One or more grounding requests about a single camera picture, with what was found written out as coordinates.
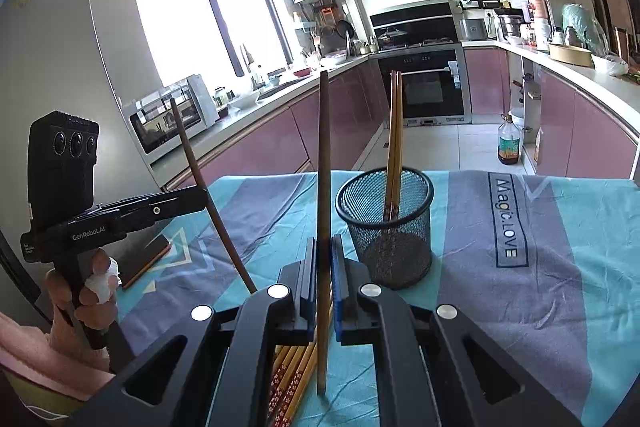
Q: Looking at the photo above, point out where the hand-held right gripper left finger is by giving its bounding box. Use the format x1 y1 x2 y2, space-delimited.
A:
65 239 319 427

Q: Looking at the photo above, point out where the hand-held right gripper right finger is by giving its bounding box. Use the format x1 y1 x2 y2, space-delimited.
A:
330 234 583 427

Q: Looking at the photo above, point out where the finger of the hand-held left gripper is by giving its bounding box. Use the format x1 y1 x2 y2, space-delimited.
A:
102 189 208 228
95 186 206 215

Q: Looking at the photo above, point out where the dark wooden chopstick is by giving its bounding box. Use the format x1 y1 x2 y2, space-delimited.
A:
315 70 331 396
170 97 258 294

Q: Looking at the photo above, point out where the black mesh holder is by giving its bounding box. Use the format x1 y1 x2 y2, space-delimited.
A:
335 166 434 291

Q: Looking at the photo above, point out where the bunch of wooden chopsticks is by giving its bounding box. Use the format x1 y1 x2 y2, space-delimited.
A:
265 287 334 427

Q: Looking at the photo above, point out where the person's left hand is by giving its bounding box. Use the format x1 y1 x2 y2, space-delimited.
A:
44 248 122 350

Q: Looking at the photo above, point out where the black smartphone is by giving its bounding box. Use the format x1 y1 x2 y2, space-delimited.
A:
117 234 174 291

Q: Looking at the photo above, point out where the white countertop oven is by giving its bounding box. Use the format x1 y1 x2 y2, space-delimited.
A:
128 74 220 156

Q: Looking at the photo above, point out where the grey refrigerator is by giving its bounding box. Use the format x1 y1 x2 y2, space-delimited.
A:
0 0 168 190

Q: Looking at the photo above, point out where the white bowl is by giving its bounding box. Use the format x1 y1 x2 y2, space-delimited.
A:
227 92 262 110

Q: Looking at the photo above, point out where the pink base cabinets long run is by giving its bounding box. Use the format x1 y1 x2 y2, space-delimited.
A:
162 56 392 190

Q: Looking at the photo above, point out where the light wooden chopstick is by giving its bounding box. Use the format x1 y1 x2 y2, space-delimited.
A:
382 71 398 228
387 72 404 228

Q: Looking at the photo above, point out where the kitchen window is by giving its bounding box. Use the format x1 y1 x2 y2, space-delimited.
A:
128 0 294 92

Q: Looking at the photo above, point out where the teal and grey tablecloth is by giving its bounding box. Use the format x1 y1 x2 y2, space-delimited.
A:
116 169 640 427

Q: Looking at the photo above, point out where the built-in black oven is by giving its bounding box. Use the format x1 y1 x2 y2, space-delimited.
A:
375 43 472 126

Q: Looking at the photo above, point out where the cooking oil bottle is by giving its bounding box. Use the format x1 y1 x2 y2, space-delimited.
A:
497 114 524 166

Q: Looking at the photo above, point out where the person's olive garment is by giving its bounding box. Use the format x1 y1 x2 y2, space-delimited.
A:
0 369 93 420

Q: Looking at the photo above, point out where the black range hood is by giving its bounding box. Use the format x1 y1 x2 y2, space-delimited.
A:
368 2 457 44

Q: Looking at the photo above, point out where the pink base cabinets short run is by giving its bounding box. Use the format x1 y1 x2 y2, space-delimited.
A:
462 46 640 182

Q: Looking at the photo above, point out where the silver box appliance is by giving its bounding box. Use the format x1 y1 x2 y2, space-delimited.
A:
458 18 489 42

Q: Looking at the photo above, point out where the steel pot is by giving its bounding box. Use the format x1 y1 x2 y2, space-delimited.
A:
498 14 524 40

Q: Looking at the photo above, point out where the round beige container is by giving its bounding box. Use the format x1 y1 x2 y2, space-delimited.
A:
548 42 594 67

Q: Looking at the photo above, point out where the pink thermos jug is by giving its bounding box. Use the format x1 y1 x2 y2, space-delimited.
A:
527 0 552 38

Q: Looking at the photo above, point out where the teal plastic bag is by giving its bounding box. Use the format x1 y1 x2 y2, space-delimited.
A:
561 3 607 54

